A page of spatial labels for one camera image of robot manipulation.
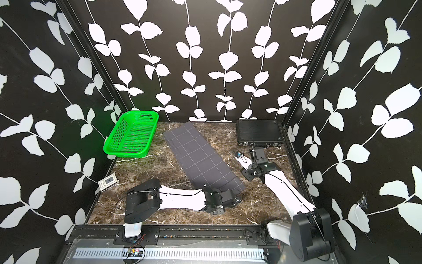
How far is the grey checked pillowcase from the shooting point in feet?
3.05

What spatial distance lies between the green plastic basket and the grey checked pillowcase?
5.3 inches

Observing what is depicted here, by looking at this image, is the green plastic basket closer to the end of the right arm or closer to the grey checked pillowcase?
the grey checked pillowcase

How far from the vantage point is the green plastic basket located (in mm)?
1011
